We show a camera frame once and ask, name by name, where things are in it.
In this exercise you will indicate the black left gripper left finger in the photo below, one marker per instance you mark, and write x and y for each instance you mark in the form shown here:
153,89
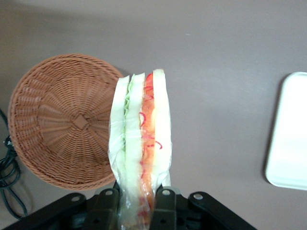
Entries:
105,210

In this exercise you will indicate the round brown wicker basket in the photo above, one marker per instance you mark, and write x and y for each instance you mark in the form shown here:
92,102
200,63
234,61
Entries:
67,124

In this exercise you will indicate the cream plastic tray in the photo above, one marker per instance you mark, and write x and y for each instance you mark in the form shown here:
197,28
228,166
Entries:
290,134

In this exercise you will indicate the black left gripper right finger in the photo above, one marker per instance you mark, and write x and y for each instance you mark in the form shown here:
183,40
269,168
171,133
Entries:
165,210

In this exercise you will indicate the triangular sandwich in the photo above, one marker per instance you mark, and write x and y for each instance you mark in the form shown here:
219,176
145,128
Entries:
141,134

